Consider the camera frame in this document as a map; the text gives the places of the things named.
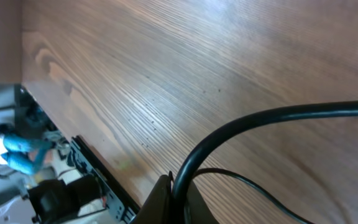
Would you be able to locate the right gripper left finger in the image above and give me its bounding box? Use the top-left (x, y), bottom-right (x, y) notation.
top-left (131, 174), bottom-right (173, 224)

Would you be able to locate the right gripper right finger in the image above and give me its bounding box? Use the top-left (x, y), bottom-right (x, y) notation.
top-left (184, 182), bottom-right (219, 224)

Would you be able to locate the thick black USB cable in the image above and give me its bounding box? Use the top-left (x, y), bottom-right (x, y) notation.
top-left (171, 99), bottom-right (358, 224)

